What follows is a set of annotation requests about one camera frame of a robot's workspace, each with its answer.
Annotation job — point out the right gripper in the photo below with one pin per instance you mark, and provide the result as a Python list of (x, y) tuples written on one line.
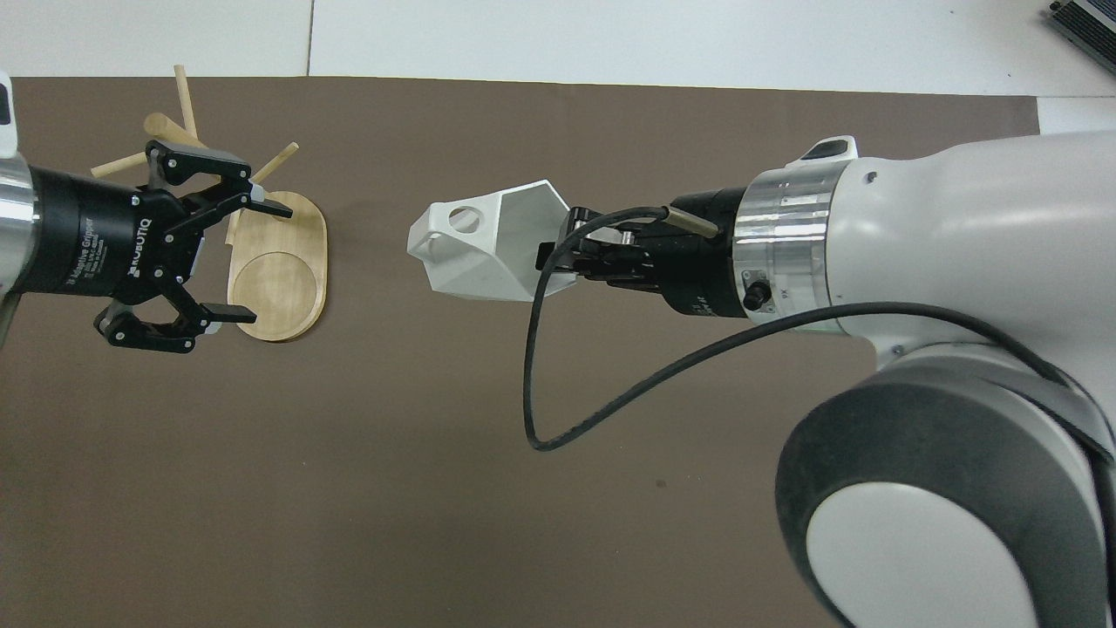
[(702, 262)]

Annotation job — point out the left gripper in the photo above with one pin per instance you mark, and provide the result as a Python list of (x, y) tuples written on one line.
[(96, 240)]

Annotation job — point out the white faceted cup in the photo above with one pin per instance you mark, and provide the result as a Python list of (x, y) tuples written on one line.
[(475, 253)]

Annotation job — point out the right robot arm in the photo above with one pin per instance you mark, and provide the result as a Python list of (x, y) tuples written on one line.
[(942, 262)]

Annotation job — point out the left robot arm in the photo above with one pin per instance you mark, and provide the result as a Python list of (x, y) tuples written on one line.
[(14, 228)]

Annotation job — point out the wooden cup rack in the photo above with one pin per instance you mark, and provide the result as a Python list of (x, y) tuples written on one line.
[(277, 288)]

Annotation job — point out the grey finned metal box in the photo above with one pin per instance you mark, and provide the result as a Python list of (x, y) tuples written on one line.
[(1088, 24)]

